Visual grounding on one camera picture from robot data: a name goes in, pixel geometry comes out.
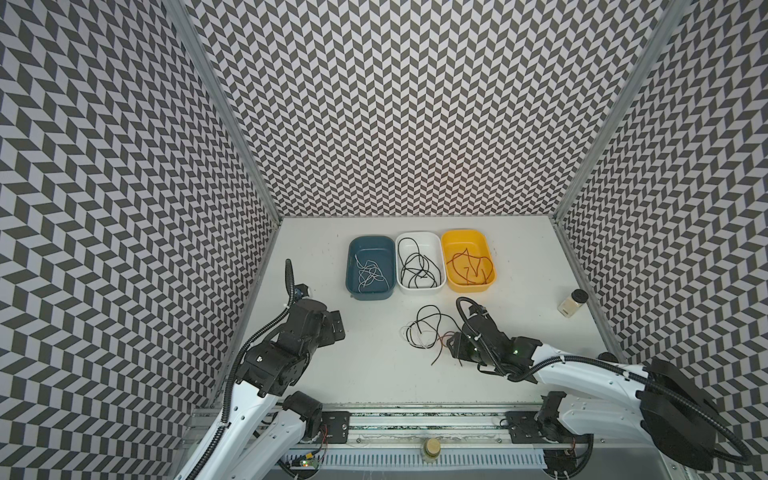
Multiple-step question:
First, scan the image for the white plastic bin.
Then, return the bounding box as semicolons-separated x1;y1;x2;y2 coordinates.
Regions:
395;231;447;296

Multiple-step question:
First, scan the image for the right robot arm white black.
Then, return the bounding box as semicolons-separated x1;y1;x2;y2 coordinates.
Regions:
449;296;754;472

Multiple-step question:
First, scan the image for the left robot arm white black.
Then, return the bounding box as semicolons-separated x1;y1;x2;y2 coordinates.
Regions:
176;260;346;479

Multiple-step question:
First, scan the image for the small jar left black lid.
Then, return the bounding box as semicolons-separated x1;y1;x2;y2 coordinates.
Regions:
597;352;619;363

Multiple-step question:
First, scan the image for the small jar black lid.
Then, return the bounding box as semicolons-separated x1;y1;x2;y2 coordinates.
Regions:
557;289;589;318
597;352;619;363

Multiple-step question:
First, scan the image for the small jar right black lid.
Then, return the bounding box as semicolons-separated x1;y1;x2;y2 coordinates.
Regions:
557;289;589;318

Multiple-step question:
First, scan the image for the brass knob on rail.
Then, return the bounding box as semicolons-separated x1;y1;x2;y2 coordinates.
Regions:
421;438;442;463

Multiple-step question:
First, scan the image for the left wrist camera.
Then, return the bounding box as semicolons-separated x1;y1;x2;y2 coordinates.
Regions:
293;284;311;301

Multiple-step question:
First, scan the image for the yellow plastic bin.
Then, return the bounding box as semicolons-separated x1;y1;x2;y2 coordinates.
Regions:
441;229;496;293

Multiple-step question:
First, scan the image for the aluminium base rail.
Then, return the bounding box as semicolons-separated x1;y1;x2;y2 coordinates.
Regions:
185;404;685;451

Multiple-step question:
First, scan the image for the tangled pile black cable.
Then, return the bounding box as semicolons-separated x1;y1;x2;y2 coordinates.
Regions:
405;304;460;366

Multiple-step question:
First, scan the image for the dark teal plastic bin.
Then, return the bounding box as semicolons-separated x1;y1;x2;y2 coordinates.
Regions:
345;235;397;301

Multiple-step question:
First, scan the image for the tangled pile red cable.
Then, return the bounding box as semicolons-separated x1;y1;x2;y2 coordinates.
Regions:
446;248;497;286

